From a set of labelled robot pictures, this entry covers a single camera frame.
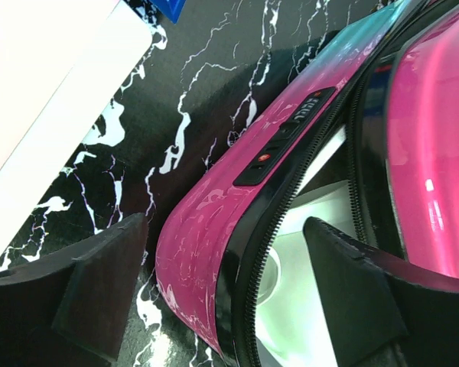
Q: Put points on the pink white board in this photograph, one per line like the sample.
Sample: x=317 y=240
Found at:
x=41 y=41

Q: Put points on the pink teal hardshell suitcase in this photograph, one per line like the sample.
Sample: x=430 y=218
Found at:
x=366 y=139

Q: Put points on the blue folder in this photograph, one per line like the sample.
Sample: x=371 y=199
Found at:
x=170 y=8

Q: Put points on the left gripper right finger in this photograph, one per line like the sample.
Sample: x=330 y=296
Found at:
x=381 y=310

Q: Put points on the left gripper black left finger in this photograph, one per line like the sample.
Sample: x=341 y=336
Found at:
x=70 y=308

